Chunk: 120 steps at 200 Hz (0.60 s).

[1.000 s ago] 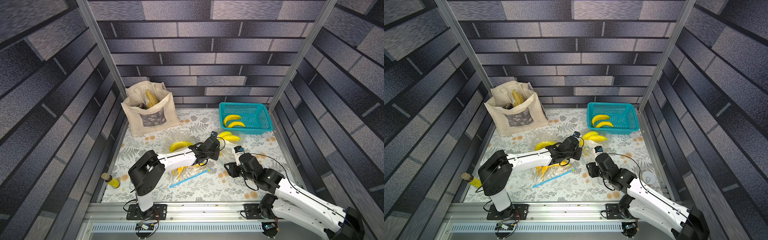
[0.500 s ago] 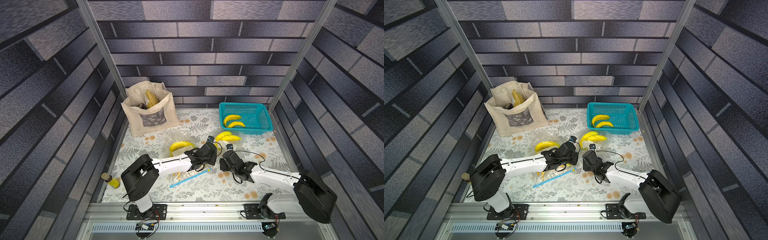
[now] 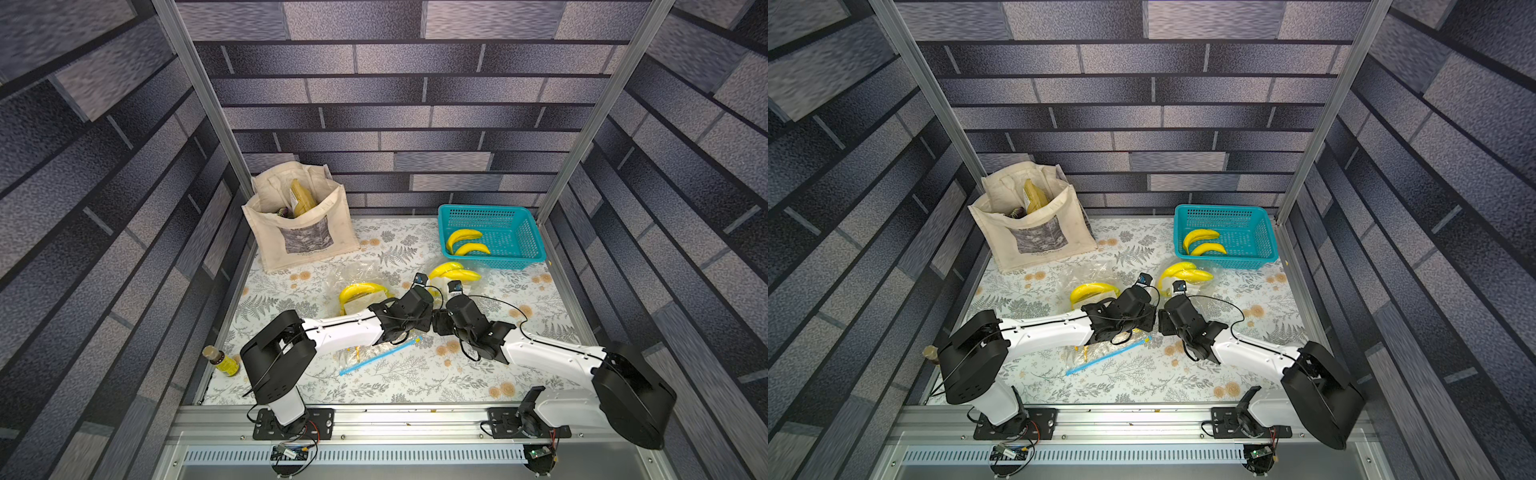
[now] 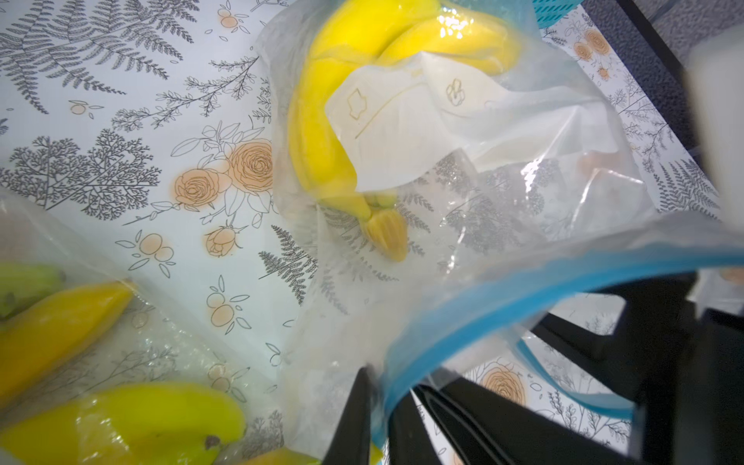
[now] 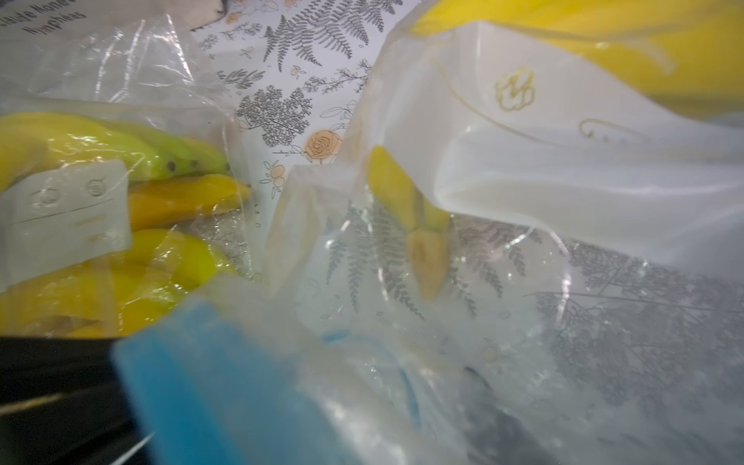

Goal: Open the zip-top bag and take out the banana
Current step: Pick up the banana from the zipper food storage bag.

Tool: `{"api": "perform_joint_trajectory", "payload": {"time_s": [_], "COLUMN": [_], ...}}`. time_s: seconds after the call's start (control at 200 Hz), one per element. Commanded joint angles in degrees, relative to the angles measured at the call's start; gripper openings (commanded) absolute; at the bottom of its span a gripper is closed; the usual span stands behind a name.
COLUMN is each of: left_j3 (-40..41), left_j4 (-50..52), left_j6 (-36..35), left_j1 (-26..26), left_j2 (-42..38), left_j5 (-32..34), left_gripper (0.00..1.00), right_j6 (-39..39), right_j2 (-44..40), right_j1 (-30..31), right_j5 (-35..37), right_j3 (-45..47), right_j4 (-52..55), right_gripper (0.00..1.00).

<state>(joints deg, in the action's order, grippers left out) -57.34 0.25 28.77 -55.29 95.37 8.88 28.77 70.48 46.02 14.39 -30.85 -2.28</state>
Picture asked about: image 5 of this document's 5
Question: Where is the beige canvas tote bag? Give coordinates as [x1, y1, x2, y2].
[1, 0, 228, 41]

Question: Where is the zip-top bag of bananas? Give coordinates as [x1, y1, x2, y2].
[112, 0, 744, 465]
[1, 15, 254, 338]

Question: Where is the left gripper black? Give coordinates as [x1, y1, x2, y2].
[1, 336, 151, 464]

